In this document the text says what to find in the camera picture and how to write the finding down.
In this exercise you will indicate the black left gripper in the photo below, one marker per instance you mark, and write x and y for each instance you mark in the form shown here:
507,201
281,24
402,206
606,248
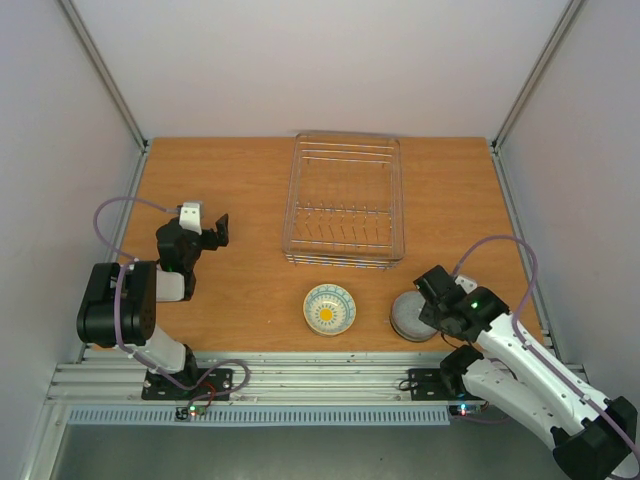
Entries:
213,242

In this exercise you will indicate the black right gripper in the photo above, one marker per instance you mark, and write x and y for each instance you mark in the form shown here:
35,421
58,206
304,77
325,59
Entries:
431,293

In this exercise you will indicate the grey speckled bowl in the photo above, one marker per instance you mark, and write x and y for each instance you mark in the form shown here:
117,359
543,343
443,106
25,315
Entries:
404,318

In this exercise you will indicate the yellow blue patterned bowl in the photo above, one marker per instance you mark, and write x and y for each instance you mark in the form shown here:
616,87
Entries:
329,310

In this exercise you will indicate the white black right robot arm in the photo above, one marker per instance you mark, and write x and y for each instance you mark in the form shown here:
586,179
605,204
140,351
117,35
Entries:
589,434

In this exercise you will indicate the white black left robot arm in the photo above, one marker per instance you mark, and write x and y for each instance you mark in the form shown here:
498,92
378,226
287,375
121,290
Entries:
119,306

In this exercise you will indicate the right controller board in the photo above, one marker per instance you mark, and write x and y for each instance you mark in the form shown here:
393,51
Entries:
467,410

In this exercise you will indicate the controller board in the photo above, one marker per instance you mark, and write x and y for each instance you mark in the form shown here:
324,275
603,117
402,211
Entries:
190,412
467,410

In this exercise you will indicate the left controller board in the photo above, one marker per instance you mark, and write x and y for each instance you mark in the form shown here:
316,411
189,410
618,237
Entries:
190,412

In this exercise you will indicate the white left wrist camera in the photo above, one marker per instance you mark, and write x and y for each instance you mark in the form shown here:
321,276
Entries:
190,216

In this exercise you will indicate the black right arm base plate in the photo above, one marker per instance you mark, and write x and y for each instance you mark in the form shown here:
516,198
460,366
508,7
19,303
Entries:
427,384

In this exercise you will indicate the metal wire dish rack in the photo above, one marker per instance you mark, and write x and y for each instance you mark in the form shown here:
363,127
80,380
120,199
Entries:
345,203

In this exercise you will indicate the aluminium frame rails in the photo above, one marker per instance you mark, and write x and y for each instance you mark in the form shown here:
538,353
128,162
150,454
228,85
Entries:
125,109

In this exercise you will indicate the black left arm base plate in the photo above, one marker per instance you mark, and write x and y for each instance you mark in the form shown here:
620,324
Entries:
157,388

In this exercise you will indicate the grey slotted cable duct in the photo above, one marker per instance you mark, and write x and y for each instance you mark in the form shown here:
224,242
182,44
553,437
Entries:
263,416

